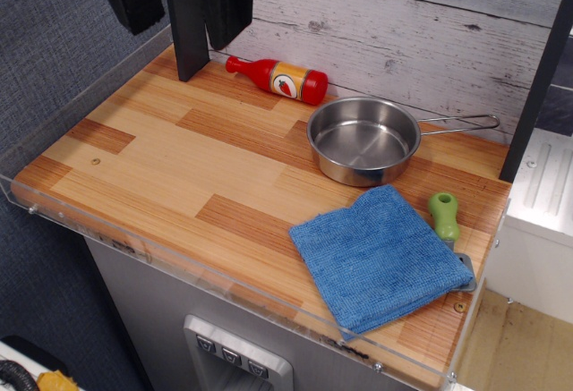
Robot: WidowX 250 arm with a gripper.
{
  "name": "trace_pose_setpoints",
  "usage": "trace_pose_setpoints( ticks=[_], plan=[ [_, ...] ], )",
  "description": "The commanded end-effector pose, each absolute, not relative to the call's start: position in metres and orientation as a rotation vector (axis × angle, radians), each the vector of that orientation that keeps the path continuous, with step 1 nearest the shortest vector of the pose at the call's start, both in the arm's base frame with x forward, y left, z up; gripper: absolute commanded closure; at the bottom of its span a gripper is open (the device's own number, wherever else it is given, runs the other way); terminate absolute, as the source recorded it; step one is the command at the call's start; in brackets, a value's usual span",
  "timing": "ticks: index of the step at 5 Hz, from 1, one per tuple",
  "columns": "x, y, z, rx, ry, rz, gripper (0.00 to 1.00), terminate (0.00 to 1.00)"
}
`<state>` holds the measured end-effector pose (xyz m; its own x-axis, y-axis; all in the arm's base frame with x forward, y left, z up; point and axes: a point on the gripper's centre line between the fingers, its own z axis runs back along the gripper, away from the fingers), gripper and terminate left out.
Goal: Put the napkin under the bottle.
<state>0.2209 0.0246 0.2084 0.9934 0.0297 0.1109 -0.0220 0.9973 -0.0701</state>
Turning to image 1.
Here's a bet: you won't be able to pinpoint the silver dispenser panel with buttons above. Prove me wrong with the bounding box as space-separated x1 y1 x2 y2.
184 314 295 390

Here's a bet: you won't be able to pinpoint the green handled grey toy spatula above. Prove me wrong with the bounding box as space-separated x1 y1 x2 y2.
428 192 477 293

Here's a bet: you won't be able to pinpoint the yellow object at corner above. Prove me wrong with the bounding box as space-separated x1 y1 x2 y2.
37 370 80 391

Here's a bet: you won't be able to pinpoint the white toy sink unit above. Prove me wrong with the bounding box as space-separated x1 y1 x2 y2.
484 129 572 323

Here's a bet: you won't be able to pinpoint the red toy sauce bottle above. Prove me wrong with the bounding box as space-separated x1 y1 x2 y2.
226 56 329 106

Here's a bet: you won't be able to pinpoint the black braided cable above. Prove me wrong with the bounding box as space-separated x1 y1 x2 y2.
0 359 41 391

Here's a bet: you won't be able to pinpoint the grey toy fridge cabinet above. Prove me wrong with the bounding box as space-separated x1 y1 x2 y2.
82 234 422 391

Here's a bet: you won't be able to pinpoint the dark post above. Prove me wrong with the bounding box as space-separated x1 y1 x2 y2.
167 0 210 82
499 0 572 183

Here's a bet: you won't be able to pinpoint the blue microfiber napkin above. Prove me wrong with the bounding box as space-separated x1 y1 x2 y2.
289 185 473 341

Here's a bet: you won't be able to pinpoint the steel pan with wire handle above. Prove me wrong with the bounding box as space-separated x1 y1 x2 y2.
306 97 500 188

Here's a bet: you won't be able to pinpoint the dark right post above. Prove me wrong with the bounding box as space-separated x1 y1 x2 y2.
499 0 572 183

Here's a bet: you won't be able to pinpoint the dark left post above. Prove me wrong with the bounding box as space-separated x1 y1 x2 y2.
167 0 210 82

